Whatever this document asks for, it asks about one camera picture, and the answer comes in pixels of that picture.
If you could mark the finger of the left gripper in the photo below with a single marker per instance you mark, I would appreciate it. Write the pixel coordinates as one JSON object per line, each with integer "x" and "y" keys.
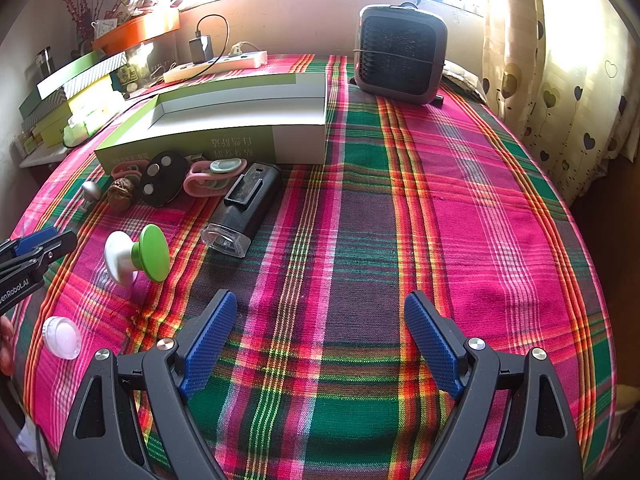
{"x": 57, "y": 247}
{"x": 10, "y": 249}

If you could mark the orange tray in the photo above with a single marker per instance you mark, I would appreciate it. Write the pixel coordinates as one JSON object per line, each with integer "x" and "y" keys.
{"x": 138, "y": 30}

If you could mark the green white spool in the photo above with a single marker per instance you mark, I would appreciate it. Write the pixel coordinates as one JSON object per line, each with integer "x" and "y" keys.
{"x": 125, "y": 258}

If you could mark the yellow green box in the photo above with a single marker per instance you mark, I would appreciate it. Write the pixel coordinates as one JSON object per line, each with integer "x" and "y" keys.
{"x": 98, "y": 96}

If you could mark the tissue pack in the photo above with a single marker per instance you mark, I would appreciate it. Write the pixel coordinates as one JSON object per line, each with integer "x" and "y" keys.
{"x": 80, "y": 128}

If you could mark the white plug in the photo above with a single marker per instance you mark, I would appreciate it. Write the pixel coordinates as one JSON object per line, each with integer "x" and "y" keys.
{"x": 241, "y": 48}

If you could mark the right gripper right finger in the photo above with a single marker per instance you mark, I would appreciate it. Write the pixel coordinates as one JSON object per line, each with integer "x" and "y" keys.
{"x": 537, "y": 437}

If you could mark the green white cardboard box tray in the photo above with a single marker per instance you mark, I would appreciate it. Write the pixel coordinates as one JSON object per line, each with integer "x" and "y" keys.
{"x": 279, "y": 118}

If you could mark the grey portable heater fan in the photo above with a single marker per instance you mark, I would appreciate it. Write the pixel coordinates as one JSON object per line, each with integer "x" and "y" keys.
{"x": 400, "y": 53}

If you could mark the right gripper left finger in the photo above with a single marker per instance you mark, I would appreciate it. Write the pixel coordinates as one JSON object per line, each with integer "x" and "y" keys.
{"x": 102, "y": 438}

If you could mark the small white mushroom knob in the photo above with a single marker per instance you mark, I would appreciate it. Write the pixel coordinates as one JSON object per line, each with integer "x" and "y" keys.
{"x": 90, "y": 194}

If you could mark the black oval disc with magnets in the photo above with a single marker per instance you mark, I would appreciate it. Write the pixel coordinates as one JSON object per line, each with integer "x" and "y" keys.
{"x": 162, "y": 180}

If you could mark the green striped gift box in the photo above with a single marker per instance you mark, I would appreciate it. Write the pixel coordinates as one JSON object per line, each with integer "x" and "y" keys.
{"x": 72, "y": 78}

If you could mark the heart pattern curtain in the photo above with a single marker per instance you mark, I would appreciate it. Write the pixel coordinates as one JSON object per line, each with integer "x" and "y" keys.
{"x": 563, "y": 76}

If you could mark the pink clip with teal button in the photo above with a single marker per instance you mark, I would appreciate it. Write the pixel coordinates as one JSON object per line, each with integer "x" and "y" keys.
{"x": 209, "y": 178}

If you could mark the black power adapter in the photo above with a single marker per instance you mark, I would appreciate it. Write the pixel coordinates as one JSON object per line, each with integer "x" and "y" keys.
{"x": 201, "y": 49}

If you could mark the white round cap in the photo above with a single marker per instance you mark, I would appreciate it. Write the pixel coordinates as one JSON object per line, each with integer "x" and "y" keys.
{"x": 61, "y": 337}

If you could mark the brown walnut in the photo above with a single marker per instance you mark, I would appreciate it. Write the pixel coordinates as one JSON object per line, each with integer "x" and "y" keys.
{"x": 120, "y": 194}

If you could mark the white power strip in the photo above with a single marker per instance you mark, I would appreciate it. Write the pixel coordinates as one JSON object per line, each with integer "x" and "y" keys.
{"x": 245, "y": 61}

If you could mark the person's left hand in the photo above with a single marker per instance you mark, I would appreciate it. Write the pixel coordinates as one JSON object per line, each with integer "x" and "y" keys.
{"x": 6, "y": 347}

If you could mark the plaid bed sheet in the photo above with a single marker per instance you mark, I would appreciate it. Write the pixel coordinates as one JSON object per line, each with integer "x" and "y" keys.
{"x": 320, "y": 378}

